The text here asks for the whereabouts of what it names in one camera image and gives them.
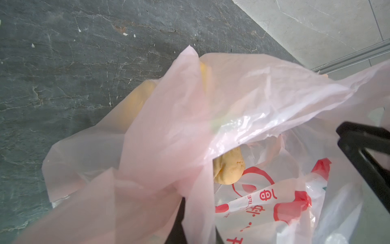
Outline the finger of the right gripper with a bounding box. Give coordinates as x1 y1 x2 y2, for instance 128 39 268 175
336 122 390 211

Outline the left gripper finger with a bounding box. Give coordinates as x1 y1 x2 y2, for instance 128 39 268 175
165 198 187 244

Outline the pink plastic bag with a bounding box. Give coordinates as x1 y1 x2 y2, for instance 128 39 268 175
16 47 390 244

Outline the yellow fake pear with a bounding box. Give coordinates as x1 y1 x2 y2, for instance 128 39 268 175
213 147 246 185

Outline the yellow fake lemon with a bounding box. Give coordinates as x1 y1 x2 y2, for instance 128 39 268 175
112 80 157 132

